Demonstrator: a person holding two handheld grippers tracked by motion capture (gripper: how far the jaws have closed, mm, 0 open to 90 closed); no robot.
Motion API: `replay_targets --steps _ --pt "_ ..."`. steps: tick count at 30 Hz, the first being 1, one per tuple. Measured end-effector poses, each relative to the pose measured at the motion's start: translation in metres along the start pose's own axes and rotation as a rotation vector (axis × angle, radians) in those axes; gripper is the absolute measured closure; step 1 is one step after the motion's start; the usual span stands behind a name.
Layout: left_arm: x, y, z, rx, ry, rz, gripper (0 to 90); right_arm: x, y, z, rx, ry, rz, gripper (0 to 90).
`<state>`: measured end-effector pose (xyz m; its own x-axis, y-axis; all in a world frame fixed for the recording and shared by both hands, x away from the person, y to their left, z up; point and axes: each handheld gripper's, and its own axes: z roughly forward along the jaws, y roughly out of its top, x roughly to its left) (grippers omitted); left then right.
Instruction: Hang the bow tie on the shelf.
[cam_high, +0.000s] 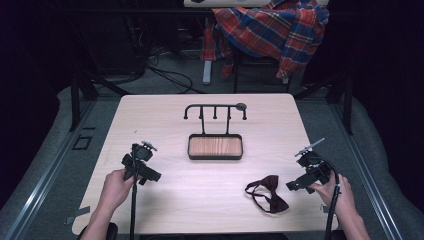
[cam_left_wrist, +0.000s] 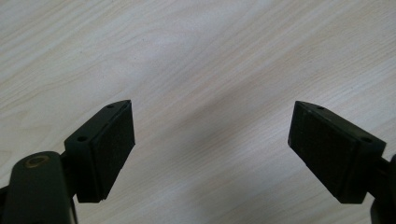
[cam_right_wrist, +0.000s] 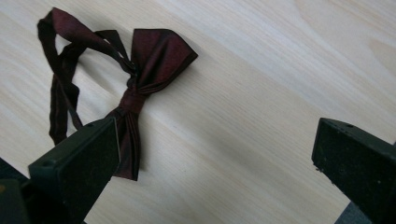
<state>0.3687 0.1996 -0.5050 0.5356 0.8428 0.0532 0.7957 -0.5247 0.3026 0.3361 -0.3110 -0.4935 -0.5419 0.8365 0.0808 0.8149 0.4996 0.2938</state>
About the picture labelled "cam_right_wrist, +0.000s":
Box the dark red bow tie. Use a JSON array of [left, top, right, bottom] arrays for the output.
[[36, 7, 199, 182]]

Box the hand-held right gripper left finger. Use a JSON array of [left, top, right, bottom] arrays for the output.
[[27, 116, 121, 224]]

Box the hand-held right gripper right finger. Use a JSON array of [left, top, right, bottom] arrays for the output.
[[311, 117, 396, 224]]

